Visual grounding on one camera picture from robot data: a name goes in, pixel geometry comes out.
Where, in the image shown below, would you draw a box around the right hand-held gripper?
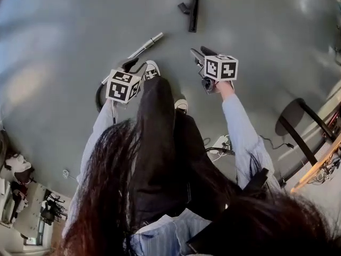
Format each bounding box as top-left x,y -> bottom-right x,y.
190,46 -> 239,95

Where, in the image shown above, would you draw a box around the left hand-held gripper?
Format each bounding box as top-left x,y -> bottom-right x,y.
101,57 -> 149,109

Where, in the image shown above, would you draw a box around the vacuum hose with metal wand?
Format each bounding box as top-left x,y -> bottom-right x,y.
95,83 -> 108,114
101,32 -> 164,85

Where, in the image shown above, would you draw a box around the black vacuum floor nozzle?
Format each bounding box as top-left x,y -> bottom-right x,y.
177,0 -> 200,34

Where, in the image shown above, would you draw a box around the person's right forearm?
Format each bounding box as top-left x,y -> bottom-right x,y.
218,80 -> 275,189

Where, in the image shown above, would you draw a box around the person's left forearm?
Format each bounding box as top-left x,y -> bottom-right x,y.
77,99 -> 119,182

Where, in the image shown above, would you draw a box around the person's left canvas shoe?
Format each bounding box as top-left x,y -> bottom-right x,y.
143,60 -> 161,81

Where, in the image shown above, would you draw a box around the person's canvas shoe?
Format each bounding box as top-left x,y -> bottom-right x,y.
174,99 -> 189,114
143,60 -> 161,81

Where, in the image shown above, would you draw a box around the person's right canvas shoe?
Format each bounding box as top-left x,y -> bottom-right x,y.
174,99 -> 189,114

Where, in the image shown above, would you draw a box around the white power strip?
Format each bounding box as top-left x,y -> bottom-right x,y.
212,134 -> 231,156

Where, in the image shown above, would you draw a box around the person's dark trousers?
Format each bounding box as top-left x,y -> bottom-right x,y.
127,76 -> 240,223

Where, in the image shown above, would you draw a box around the round black stool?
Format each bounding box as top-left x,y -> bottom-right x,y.
275,97 -> 338,182

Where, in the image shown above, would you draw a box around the white cloth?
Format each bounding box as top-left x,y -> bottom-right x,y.
5,155 -> 33,174

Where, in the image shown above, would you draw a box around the black tripod stands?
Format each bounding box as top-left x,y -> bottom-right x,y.
40,191 -> 68,226

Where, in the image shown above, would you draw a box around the black floor cable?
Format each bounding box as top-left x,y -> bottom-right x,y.
259,134 -> 295,150

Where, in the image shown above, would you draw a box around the white knotted rope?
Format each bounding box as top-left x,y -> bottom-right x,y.
62,169 -> 78,182

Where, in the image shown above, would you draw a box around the black table cable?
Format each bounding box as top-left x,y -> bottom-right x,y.
314,157 -> 341,183

